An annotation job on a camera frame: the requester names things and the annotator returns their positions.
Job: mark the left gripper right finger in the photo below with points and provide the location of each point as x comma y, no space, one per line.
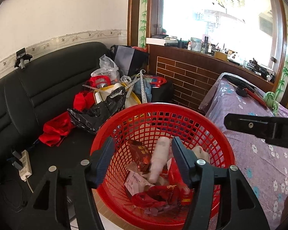
239,207

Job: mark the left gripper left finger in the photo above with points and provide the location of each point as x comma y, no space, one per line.
47,207

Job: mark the red snack wrapper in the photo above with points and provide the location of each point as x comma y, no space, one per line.
174,178

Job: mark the white plastic bag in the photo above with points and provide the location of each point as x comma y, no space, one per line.
159,158

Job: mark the dark red foil packet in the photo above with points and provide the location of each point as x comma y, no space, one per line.
140,155

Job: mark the green crumpled cloth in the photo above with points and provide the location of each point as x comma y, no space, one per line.
270,100

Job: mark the pink floral tablecloth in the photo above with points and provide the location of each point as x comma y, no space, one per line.
265,166

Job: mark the red plastic basket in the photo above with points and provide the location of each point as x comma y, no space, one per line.
146,123

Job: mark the black plastic bag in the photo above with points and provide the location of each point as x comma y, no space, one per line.
92,119

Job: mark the red cloth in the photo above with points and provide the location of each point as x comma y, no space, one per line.
56,129

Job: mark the white power strip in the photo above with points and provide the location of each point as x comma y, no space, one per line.
26,170

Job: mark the black case on table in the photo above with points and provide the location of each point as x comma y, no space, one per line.
238,82

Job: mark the black sofa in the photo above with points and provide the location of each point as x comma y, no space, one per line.
29,98

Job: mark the wooden counter ledge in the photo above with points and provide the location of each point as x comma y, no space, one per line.
193,74

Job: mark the clear plastic bag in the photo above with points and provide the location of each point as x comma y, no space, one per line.
107,68

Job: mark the black shopping bag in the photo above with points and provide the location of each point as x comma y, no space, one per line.
130,61

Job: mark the black clamp on sofa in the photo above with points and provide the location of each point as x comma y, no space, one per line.
21,57

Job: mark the red handled tool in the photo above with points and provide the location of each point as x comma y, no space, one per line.
244,92

